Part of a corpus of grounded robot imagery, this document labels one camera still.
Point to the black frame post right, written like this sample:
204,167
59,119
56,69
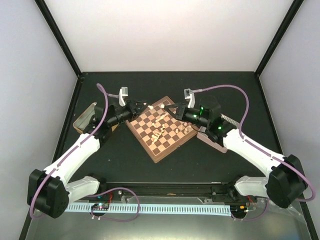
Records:
283,27

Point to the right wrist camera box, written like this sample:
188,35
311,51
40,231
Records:
189,96

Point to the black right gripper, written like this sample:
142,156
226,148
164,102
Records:
181,111

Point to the light wooden bishop piece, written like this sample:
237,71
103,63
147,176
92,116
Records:
160,130

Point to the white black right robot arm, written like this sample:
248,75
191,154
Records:
283,180

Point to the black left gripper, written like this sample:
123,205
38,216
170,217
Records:
133,109

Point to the wooden chess board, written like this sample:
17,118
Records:
169,141

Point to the black frame post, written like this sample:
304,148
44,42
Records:
283,27
47,15

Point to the light wooden knight piece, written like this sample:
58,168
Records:
155,137

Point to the yellow bear tin box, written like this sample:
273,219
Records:
90,119

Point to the light wooden king piece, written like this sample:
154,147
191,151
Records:
161,117

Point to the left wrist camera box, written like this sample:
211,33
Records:
123,94

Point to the black frame post left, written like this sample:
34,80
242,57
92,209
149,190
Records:
47,15

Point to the pink patterned plastic basket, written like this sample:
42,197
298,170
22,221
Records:
201,135

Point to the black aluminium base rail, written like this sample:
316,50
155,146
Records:
218,192

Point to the white slotted cable duct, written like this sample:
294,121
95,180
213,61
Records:
169,209

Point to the left controller circuit board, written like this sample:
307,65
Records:
100,207

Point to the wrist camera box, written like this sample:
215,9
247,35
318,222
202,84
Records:
189,96
123,94

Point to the controller circuit board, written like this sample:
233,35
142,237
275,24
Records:
100,207
243,208

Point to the right controller circuit board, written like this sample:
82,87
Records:
243,208

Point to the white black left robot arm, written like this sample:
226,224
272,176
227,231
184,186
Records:
50,191

